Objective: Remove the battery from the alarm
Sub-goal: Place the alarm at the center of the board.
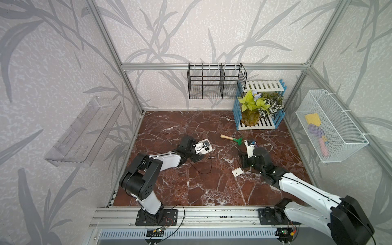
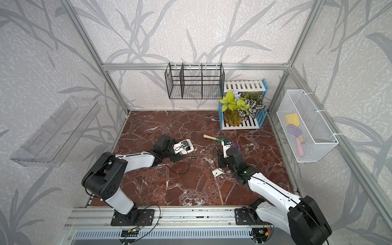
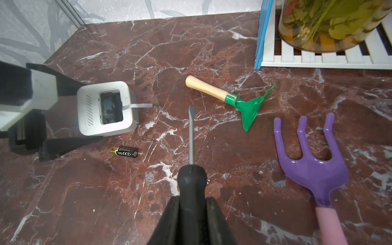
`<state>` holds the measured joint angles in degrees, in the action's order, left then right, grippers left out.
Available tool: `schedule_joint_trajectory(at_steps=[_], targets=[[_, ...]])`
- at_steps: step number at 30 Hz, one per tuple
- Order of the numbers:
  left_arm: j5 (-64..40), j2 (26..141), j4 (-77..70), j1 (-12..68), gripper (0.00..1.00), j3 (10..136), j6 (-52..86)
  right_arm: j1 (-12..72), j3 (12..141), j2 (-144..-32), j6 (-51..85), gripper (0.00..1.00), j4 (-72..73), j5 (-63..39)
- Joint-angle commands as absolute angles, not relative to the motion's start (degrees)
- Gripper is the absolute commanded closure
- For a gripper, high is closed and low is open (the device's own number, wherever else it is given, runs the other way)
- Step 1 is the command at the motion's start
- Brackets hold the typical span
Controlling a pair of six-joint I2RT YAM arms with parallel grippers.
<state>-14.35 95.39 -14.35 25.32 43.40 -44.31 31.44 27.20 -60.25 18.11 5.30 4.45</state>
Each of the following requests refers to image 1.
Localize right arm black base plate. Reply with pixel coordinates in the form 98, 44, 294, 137
257, 207, 301, 226

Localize aluminium front rail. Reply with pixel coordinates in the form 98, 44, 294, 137
88, 206, 348, 230

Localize yellow trowel in basket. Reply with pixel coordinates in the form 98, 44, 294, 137
305, 113, 321, 127

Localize potted plant glass jar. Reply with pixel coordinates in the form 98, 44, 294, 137
238, 90, 284, 127

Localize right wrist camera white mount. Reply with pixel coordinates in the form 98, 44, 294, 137
244, 139, 257, 158

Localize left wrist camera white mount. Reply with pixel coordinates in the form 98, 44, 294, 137
195, 139, 213, 154

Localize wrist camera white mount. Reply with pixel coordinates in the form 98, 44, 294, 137
244, 139, 257, 158
195, 139, 213, 154

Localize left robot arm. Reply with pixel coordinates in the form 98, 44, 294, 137
119, 136, 212, 215

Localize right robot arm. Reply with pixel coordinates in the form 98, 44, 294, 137
237, 147, 375, 245

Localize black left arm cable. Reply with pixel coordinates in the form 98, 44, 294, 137
188, 157, 213, 175

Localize white battery cover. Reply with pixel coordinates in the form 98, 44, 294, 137
232, 167, 244, 177

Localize white wire mesh basket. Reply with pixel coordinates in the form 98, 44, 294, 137
296, 89, 369, 163

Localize green rake wooden handle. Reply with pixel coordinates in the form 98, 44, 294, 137
220, 134, 243, 146

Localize clear acrylic wall shelf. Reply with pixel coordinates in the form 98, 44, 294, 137
44, 96, 123, 167

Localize purple pink trowel in basket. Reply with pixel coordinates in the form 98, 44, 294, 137
308, 124, 329, 157

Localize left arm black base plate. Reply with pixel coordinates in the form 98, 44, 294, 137
135, 208, 178, 227

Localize blue white slatted crate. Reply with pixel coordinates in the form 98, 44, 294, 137
233, 79, 287, 130

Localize black wire organizer basket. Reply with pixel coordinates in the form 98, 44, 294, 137
187, 63, 248, 100

